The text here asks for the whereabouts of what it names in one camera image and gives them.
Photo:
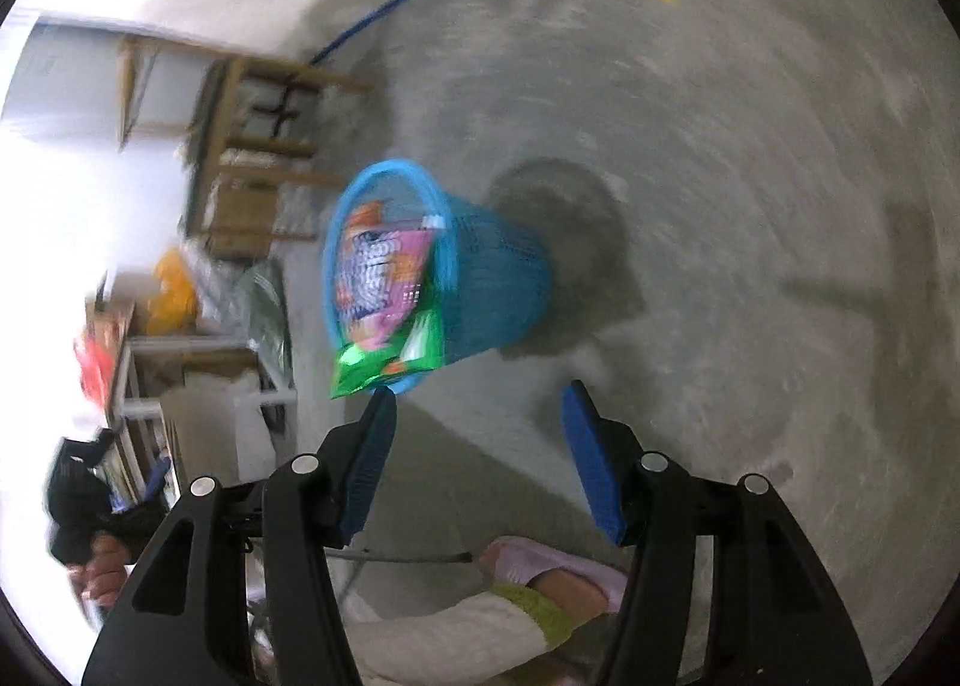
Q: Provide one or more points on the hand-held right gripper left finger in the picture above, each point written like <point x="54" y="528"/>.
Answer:
<point x="371" y="461"/>

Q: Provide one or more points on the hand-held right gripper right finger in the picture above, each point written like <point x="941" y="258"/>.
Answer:
<point x="592" y="461"/>

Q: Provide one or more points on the green foil snack bag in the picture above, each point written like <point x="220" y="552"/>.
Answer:
<point x="375" y="360"/>

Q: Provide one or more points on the purple snack bag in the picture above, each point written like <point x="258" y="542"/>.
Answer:
<point x="375" y="273"/>

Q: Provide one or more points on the blue plastic basket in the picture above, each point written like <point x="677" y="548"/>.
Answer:
<point x="495" y="281"/>

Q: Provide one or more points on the person's left hand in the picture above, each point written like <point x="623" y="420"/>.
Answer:
<point x="105" y="570"/>

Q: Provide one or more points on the pink slipper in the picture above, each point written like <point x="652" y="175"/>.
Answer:
<point x="525" y="555"/>

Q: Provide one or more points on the long grey desk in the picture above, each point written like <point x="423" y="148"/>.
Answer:
<point x="266" y="397"/>

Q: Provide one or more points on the red plastic bag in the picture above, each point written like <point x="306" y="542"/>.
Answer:
<point x="94" y="363"/>

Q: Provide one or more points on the heap of clear plastic bags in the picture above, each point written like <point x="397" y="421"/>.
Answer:
<point x="255" y="318"/>

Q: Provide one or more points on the yellow plastic bag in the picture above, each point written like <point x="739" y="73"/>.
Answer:
<point x="172" y="296"/>

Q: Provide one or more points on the wooden chair dark seat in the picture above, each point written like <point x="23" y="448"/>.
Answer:
<point x="240" y="153"/>

